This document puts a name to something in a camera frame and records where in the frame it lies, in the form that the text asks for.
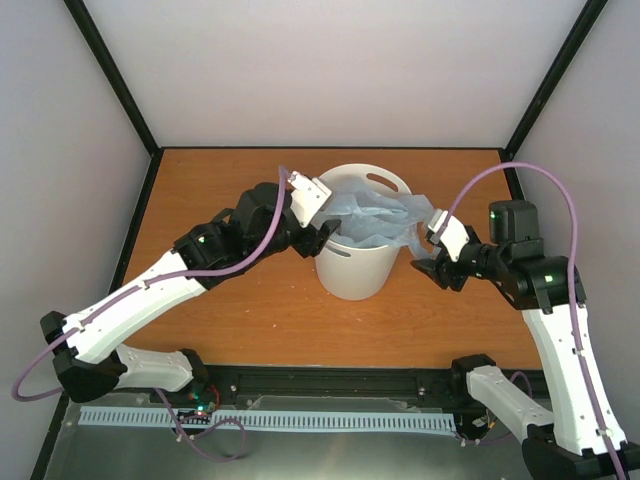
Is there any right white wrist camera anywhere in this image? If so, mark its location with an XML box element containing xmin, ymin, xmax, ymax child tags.
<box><xmin>426</xmin><ymin>209</ymin><xmax>470</xmax><ymax>262</ymax></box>

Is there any light blue slotted cable duct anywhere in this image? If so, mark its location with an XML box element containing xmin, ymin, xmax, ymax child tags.
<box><xmin>77</xmin><ymin>406</ymin><xmax>455</xmax><ymax>436</ymax></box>

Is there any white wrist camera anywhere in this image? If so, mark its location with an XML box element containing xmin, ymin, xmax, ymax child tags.
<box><xmin>426</xmin><ymin>209</ymin><xmax>470</xmax><ymax>262</ymax></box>
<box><xmin>288</xmin><ymin>171</ymin><xmax>333</xmax><ymax>228</ymax></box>

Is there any grey metal base plate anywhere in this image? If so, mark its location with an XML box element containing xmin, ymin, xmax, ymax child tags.
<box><xmin>43</xmin><ymin>396</ymin><xmax>529</xmax><ymax>479</ymax></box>

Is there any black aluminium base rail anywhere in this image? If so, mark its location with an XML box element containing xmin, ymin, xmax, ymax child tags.
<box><xmin>64</xmin><ymin>363</ymin><xmax>599</xmax><ymax>409</ymax></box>

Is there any translucent blue trash bag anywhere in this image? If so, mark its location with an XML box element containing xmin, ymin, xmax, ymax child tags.
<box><xmin>313</xmin><ymin>176</ymin><xmax>435</xmax><ymax>259</ymax></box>

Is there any black frame post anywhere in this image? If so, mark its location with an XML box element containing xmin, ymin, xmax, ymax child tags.
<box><xmin>503</xmin><ymin>0</ymin><xmax>610</xmax><ymax>156</ymax></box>
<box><xmin>63</xmin><ymin>0</ymin><xmax>160</xmax><ymax>158</ymax></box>

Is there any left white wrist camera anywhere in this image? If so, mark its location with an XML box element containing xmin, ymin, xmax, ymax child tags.
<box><xmin>288</xmin><ymin>171</ymin><xmax>333</xmax><ymax>228</ymax></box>

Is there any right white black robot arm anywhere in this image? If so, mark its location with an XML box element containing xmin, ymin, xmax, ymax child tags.
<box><xmin>412</xmin><ymin>200</ymin><xmax>639</xmax><ymax>479</ymax></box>

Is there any left black frame post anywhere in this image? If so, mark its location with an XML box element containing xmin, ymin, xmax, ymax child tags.
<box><xmin>63</xmin><ymin>0</ymin><xmax>160</xmax><ymax>158</ymax></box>

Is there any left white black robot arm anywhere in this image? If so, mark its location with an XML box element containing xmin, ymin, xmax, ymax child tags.
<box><xmin>40</xmin><ymin>173</ymin><xmax>339</xmax><ymax>403</ymax></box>

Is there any right black frame post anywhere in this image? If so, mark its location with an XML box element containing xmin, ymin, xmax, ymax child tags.
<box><xmin>503</xmin><ymin>0</ymin><xmax>610</xmax><ymax>156</ymax></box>

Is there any green lit circuit board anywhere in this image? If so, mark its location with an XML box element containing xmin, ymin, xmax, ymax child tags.
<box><xmin>192</xmin><ymin>390</ymin><xmax>220</xmax><ymax>415</ymax></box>

